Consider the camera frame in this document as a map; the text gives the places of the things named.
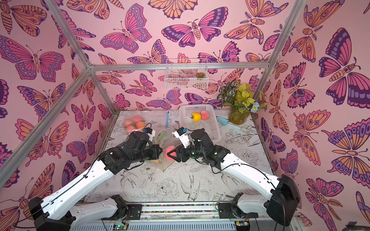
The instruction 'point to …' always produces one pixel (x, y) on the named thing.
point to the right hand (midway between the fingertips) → (172, 150)
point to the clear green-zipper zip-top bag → (165, 138)
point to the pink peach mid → (169, 149)
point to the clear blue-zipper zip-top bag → (155, 119)
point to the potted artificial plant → (239, 99)
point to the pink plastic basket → (210, 125)
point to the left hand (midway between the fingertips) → (165, 149)
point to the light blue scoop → (224, 121)
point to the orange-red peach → (139, 124)
